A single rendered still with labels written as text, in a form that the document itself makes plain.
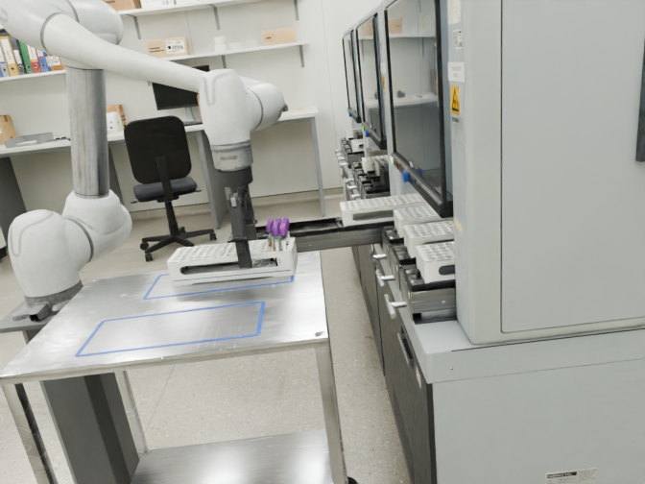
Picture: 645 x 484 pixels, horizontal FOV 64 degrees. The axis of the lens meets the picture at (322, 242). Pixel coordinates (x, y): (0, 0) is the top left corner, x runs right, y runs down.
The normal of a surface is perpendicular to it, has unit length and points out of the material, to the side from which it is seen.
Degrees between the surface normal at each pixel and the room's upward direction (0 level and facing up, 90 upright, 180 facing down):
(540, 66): 90
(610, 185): 90
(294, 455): 0
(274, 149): 90
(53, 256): 89
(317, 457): 0
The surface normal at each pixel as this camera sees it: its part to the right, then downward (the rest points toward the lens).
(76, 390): 0.04, 0.33
